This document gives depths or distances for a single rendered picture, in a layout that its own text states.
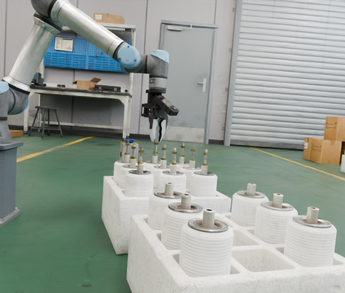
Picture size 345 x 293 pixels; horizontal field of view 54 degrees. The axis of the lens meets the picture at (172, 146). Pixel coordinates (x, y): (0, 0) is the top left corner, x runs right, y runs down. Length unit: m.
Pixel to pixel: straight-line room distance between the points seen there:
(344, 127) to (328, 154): 0.38
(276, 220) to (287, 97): 5.77
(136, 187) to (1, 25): 5.99
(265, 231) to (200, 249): 0.26
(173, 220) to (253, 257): 0.19
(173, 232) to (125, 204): 0.39
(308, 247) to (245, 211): 0.24
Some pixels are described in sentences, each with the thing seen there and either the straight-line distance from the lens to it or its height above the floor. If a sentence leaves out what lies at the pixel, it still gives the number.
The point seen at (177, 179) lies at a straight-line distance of 1.15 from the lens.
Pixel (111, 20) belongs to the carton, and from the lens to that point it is 6.03.
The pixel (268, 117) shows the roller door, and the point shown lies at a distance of 6.42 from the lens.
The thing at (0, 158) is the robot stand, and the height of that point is 0.25.
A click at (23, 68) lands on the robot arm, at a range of 1.52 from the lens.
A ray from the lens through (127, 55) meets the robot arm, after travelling 1.26.
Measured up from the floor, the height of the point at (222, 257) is 0.21.
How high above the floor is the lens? 0.45
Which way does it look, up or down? 5 degrees down
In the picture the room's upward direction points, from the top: 4 degrees clockwise
